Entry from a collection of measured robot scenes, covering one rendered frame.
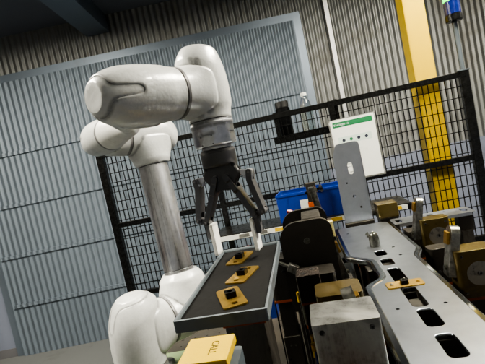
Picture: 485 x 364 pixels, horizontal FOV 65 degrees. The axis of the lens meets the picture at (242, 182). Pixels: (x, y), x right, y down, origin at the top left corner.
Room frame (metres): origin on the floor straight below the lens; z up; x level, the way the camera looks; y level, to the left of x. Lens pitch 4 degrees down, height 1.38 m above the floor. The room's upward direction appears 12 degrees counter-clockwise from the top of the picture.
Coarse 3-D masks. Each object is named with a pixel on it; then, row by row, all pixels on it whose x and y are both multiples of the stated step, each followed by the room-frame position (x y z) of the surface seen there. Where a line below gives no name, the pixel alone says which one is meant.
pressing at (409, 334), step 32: (384, 224) 1.46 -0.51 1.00; (352, 256) 1.14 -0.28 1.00; (384, 256) 1.09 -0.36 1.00; (416, 256) 1.04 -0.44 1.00; (384, 288) 0.87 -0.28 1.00; (416, 288) 0.84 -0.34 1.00; (448, 288) 0.80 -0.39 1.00; (384, 320) 0.72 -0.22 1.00; (416, 320) 0.70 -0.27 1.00; (448, 320) 0.68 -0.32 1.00; (480, 320) 0.65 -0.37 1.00; (416, 352) 0.60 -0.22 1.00; (480, 352) 0.56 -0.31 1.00
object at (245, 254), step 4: (240, 252) 0.81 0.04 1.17; (244, 252) 0.84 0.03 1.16; (248, 252) 0.83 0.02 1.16; (252, 252) 0.83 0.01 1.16; (236, 256) 0.80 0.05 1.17; (240, 256) 0.80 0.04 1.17; (244, 256) 0.80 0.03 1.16; (248, 256) 0.80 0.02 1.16; (232, 260) 0.79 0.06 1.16; (236, 260) 0.79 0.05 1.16; (240, 260) 0.78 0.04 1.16; (244, 260) 0.78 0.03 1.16; (228, 264) 0.77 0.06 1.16; (232, 264) 0.77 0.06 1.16; (236, 264) 0.76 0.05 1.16
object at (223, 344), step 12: (216, 336) 0.47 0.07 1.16; (228, 336) 0.46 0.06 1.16; (192, 348) 0.45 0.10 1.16; (204, 348) 0.44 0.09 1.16; (216, 348) 0.43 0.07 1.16; (228, 348) 0.43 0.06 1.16; (180, 360) 0.42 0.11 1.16; (192, 360) 0.42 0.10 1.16; (204, 360) 0.41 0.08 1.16; (216, 360) 0.41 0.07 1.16; (228, 360) 0.41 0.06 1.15
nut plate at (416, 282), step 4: (400, 280) 0.87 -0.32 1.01; (404, 280) 0.86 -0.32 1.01; (408, 280) 0.88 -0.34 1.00; (412, 280) 0.88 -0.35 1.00; (416, 280) 0.87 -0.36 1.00; (420, 280) 0.87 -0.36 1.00; (388, 284) 0.88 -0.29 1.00; (396, 284) 0.87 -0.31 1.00; (400, 284) 0.87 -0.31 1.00; (404, 284) 0.86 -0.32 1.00; (408, 284) 0.86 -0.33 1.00; (412, 284) 0.86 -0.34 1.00; (416, 284) 0.85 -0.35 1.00; (420, 284) 0.85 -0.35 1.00; (424, 284) 0.85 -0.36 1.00; (388, 288) 0.86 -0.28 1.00; (392, 288) 0.86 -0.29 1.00; (396, 288) 0.86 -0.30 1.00
